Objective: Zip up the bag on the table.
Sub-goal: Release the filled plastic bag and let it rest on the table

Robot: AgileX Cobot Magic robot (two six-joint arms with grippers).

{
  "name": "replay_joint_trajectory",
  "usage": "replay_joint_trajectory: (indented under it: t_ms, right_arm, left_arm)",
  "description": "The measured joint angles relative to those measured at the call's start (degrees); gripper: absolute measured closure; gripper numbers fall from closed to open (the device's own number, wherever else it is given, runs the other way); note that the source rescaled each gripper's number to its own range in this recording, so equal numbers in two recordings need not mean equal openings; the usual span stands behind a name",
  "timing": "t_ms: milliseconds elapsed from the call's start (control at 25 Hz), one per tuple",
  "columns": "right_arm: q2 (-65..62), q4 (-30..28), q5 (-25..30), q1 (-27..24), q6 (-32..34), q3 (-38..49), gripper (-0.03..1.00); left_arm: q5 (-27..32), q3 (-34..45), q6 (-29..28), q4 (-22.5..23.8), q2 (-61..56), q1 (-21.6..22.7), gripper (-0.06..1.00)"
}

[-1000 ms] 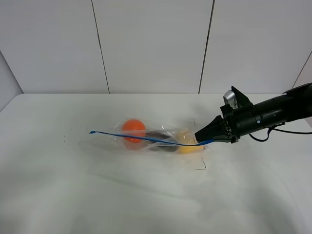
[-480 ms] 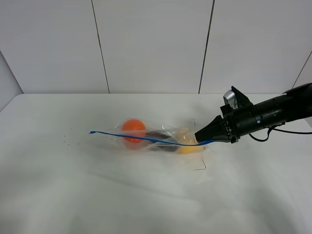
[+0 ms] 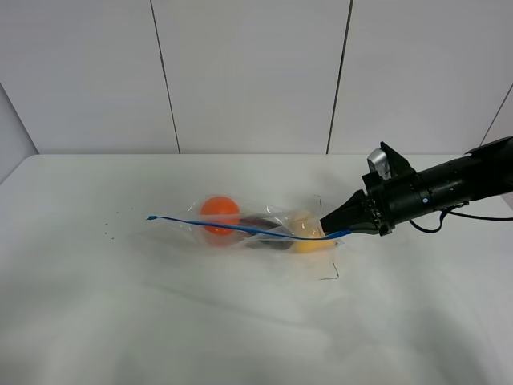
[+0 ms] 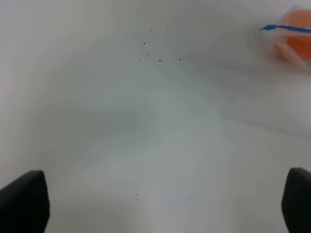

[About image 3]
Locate yellow pear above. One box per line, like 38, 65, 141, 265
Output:
290, 217, 337, 253

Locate orange fruit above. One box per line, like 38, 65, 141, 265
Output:
200, 196, 240, 226

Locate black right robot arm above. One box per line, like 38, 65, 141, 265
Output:
320, 137, 512, 237

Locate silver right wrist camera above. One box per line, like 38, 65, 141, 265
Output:
367, 141, 416, 180

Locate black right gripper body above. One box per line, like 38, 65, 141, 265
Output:
362, 172, 419, 236

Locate clear zip bag blue seal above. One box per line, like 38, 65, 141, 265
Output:
145, 195, 350, 254

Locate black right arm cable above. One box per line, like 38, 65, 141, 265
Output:
408, 200, 513, 233

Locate dark purple eggplant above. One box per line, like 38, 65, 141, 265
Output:
240, 216, 293, 251

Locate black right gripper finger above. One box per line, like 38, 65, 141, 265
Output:
320, 189, 378, 235

